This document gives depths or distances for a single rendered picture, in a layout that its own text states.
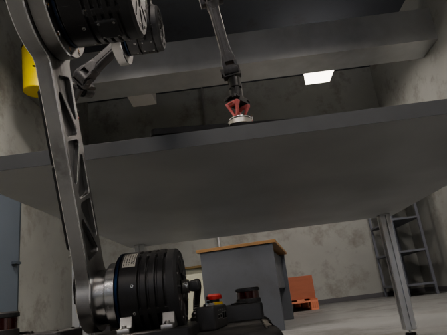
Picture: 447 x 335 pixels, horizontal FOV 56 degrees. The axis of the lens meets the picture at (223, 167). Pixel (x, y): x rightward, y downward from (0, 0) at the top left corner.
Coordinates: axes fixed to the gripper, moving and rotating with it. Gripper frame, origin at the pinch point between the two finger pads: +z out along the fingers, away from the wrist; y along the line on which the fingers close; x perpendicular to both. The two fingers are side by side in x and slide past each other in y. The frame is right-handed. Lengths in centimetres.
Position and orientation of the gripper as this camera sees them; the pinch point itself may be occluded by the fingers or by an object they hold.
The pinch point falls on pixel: (239, 117)
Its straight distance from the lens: 182.2
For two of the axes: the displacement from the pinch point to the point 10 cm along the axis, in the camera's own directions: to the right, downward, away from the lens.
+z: 1.1, 9.3, -3.5
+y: -6.7, -1.9, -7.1
